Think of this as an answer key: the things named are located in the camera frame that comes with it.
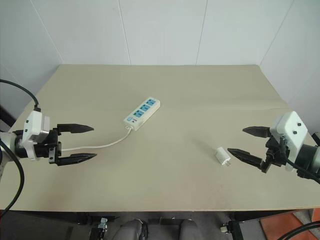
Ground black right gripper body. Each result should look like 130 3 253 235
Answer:
259 135 292 175

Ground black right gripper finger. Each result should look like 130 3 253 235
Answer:
242 126 273 139
227 148 266 171

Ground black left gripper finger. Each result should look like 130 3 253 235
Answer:
55 152 98 167
57 123 95 135

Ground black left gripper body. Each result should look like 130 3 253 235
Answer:
33 126 63 166

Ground white plug adapter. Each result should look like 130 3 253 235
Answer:
214 147 230 169

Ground white power strip blue sockets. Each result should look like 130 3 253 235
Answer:
122 96 161 132

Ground dark brown furniture piece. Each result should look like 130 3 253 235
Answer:
0 104 17 134

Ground silver metal clamp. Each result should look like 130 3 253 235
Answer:
97 216 109 229

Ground beige table cover sheet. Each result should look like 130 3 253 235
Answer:
0 63 320 214

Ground grey rounded shape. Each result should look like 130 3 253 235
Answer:
119 212 149 240
177 212 201 240

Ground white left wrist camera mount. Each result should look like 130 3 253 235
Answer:
21 109 52 161

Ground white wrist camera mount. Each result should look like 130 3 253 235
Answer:
270 110 309 172
21 109 52 161

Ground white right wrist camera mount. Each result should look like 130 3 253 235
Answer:
270 110 309 172

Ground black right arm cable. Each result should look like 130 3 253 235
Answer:
285 159 320 185

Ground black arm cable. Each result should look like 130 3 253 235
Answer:
285 159 320 185
0 79 42 219

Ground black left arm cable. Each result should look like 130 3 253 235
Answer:
0 79 42 219

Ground black metal frame post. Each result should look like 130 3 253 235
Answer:
229 212 245 240

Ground black floor cable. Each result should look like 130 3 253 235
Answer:
291 214 320 240

